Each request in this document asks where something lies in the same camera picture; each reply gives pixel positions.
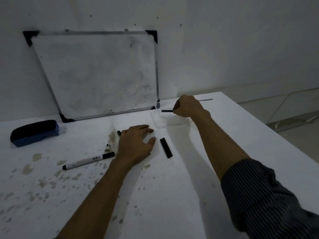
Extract person's left forearm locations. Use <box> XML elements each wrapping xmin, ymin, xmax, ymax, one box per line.
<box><xmin>55</xmin><ymin>157</ymin><xmax>141</xmax><ymax>239</ymax></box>

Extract clear plastic tray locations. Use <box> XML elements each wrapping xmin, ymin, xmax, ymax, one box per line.
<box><xmin>150</xmin><ymin>108</ymin><xmax>194</xmax><ymax>129</ymax></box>

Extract thin metal strip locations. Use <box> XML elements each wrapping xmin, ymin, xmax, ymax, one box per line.
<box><xmin>157</xmin><ymin>98</ymin><xmax>214</xmax><ymax>104</ymax></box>

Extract blue and black board eraser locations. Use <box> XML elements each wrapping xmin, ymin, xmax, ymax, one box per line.
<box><xmin>10</xmin><ymin>120</ymin><xmax>60</xmax><ymax>148</ymax></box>

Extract glass panel with metal frame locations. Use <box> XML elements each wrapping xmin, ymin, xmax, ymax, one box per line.
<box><xmin>238</xmin><ymin>87</ymin><xmax>319</xmax><ymax>133</ymax></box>

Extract black marker cap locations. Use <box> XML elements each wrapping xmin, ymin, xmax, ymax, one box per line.
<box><xmin>159</xmin><ymin>137</ymin><xmax>173</xmax><ymax>159</ymax></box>

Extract white whiteboard with metal frame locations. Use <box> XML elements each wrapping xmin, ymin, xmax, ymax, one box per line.
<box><xmin>23</xmin><ymin>30</ymin><xmax>160</xmax><ymax>123</ymax></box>

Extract person's right forearm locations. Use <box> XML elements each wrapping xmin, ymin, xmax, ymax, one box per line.
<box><xmin>191</xmin><ymin>110</ymin><xmax>253</xmax><ymax>182</ymax></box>

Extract dark striped shirt sleeve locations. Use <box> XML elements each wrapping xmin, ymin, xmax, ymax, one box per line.
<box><xmin>220</xmin><ymin>158</ymin><xmax>319</xmax><ymax>239</ymax></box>

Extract person's right hand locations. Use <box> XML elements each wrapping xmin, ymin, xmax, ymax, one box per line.
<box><xmin>172</xmin><ymin>94</ymin><xmax>211</xmax><ymax>119</ymax></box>

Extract white marker with black cap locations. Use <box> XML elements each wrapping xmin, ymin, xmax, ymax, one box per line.
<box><xmin>62</xmin><ymin>151</ymin><xmax>116</xmax><ymax>171</ymax></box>

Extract person's left hand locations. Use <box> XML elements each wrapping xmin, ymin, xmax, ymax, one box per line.
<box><xmin>115</xmin><ymin>124</ymin><xmax>157</xmax><ymax>167</ymax></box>

